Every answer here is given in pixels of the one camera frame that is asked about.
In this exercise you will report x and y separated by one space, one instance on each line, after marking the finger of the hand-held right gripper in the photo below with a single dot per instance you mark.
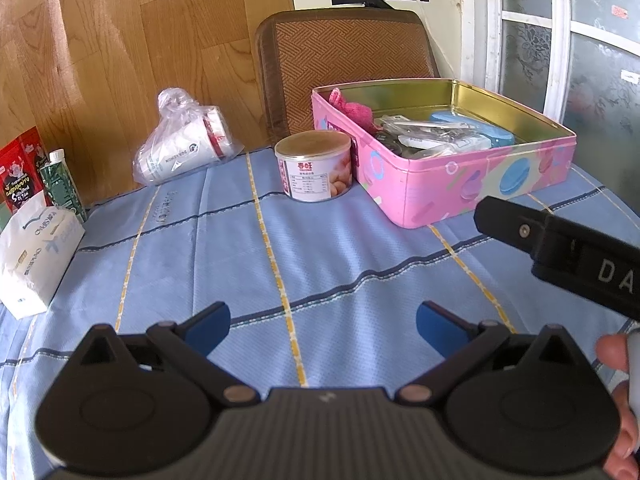
505 222

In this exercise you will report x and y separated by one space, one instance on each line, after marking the white packet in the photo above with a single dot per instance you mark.
472 143

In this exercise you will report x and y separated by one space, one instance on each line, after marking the white tissue pack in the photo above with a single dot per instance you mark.
35 260

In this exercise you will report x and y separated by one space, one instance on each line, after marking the blue checked tablecloth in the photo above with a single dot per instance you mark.
320 270

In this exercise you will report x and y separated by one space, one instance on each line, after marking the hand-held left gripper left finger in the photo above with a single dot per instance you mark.
210 322

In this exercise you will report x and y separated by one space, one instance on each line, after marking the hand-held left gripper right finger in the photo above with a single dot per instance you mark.
435 327

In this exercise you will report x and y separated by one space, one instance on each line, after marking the green drink carton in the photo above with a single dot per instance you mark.
62 185

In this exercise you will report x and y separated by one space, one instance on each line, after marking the white framed glass door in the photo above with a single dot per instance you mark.
575 50

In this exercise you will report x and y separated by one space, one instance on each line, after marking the items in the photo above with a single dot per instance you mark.
480 127

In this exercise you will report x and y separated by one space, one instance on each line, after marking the pink tin box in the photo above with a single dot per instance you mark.
450 190

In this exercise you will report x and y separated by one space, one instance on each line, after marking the person's right hand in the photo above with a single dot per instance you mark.
612 350

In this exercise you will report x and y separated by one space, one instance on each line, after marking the paper cups in plastic bag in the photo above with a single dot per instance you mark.
172 110

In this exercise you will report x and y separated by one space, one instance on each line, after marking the red snack packet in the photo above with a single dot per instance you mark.
17 180
34 147

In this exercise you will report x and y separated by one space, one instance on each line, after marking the red sticker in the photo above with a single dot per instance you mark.
620 11

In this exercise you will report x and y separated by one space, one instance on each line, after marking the black round object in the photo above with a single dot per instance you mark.
392 144

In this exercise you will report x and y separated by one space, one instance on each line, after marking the brown woven chair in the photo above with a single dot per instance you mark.
345 65

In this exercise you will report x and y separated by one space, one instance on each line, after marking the pink fluffy cloth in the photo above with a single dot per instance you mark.
352 107

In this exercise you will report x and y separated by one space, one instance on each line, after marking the white paper cup stack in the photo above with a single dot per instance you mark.
180 152

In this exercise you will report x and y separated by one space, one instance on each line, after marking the white labelled tin can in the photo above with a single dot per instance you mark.
315 170

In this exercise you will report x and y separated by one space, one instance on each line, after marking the clear plastic wrapper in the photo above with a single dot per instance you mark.
425 127

